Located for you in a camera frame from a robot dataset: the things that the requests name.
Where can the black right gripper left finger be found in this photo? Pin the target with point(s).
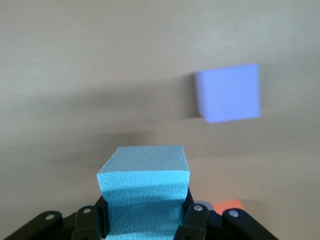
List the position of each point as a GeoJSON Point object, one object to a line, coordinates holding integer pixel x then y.
{"type": "Point", "coordinates": [85, 222]}

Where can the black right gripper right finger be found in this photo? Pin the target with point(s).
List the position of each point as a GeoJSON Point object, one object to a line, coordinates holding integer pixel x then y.
{"type": "Point", "coordinates": [195, 220]}

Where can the light blue foam block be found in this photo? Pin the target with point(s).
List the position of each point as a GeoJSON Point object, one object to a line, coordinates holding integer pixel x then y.
{"type": "Point", "coordinates": [142, 175]}

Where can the orange foam block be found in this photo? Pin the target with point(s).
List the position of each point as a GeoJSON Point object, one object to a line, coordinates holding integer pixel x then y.
{"type": "Point", "coordinates": [228, 206]}

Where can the purple foam block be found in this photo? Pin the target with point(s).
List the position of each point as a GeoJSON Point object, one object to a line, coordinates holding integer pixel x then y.
{"type": "Point", "coordinates": [227, 95]}

